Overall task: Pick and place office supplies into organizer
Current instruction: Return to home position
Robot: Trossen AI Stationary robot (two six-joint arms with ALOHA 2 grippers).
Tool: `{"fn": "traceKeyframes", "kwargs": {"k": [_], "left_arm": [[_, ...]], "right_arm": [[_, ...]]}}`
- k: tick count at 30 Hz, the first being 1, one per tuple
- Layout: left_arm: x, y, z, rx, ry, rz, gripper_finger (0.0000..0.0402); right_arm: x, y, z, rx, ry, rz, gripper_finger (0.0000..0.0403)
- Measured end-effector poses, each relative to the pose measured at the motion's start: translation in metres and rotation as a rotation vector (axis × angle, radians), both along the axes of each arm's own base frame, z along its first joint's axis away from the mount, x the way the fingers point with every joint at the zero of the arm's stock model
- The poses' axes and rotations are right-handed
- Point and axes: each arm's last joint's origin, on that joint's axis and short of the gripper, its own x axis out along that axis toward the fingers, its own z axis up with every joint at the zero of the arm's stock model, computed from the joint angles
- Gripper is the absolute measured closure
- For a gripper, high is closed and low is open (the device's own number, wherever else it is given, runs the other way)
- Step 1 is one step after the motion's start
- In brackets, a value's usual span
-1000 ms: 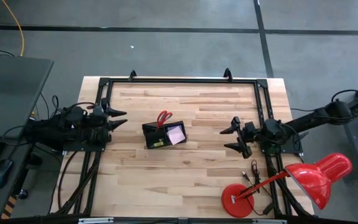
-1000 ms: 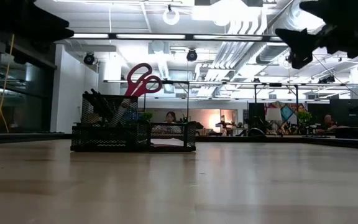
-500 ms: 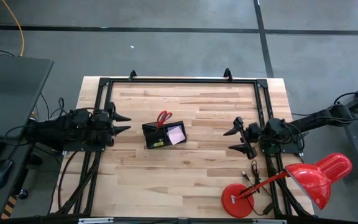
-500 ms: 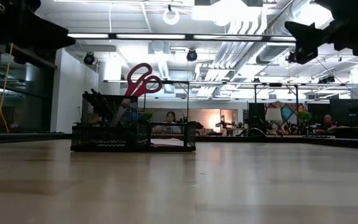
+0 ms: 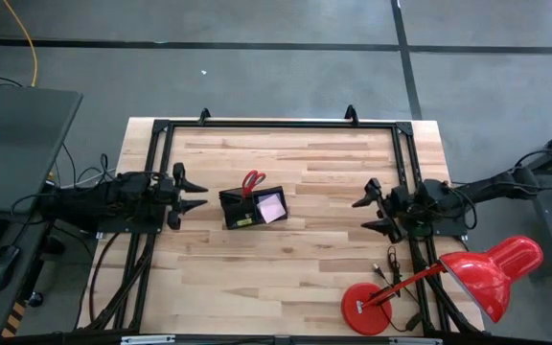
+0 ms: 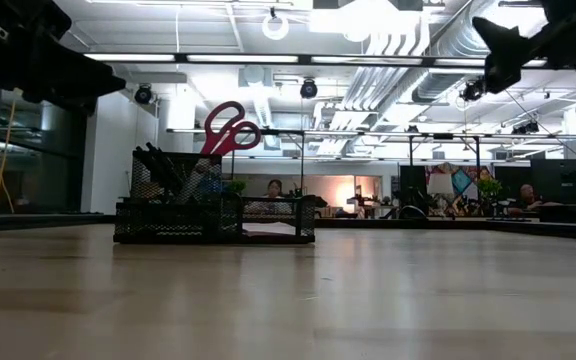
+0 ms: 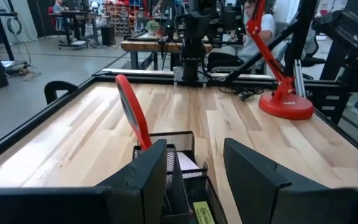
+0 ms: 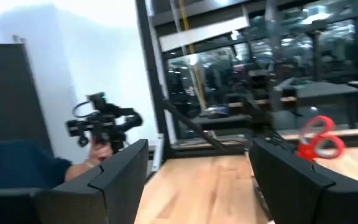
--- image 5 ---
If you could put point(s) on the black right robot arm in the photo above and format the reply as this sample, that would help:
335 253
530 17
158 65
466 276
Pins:
489 184

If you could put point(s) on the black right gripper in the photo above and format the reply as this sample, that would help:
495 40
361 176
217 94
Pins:
396 203

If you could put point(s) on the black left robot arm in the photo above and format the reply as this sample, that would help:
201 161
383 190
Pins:
108 196

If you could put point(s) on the red desk lamp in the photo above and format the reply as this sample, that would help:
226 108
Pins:
491 275

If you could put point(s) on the small green yellow object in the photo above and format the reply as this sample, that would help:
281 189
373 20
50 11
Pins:
245 222

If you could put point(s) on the black rig crossbar silver brackets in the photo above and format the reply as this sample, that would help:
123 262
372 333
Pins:
276 341

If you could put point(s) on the grey side desk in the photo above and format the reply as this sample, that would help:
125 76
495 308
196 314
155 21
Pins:
27 134

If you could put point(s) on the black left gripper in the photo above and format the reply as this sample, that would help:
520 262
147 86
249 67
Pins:
168 199

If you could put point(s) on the black metal table frame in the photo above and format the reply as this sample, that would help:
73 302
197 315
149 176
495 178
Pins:
281 124

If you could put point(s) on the pink sticky note pad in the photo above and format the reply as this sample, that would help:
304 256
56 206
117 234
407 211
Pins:
271 208

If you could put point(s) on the black mesh desk organizer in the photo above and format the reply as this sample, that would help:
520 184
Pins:
237 211

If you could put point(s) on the black computer mouse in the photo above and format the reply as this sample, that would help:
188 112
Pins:
0 268

